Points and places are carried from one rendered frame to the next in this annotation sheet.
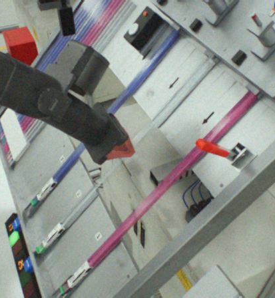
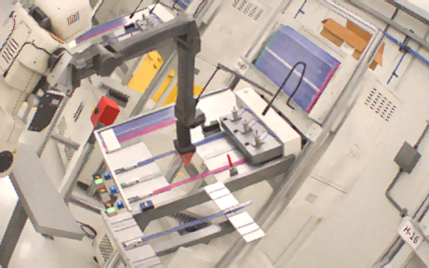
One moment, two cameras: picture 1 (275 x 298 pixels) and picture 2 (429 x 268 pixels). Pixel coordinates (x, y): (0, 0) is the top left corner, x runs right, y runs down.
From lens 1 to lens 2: 1.94 m
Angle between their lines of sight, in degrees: 34
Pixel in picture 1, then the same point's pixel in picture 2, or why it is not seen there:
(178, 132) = (211, 163)
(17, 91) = (190, 109)
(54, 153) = (138, 155)
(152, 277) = (184, 199)
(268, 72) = (253, 150)
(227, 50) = (244, 140)
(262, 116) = (246, 167)
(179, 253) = (198, 194)
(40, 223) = (122, 178)
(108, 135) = (190, 146)
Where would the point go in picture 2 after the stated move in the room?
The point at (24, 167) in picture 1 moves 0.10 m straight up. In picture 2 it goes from (114, 156) to (125, 139)
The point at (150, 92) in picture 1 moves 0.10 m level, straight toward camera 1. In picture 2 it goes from (203, 149) to (202, 155)
